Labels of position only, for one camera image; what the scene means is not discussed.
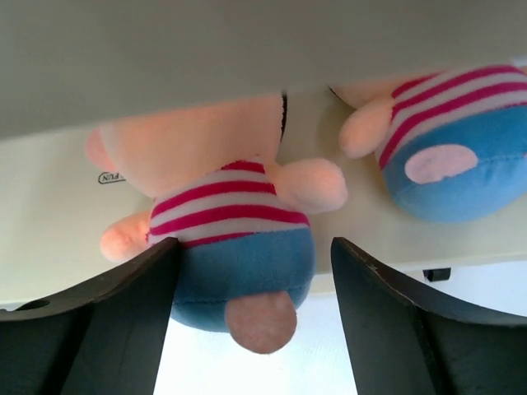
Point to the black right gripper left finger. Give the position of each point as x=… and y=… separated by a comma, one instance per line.
x=102, y=336

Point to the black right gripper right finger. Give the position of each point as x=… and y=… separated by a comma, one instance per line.
x=404, y=337

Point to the peach doll blue pants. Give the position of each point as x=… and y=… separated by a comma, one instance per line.
x=241, y=218

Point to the peach doll on middle shelf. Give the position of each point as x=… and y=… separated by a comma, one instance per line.
x=451, y=145

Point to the beige three-tier shelf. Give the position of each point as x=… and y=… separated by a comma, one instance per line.
x=69, y=63

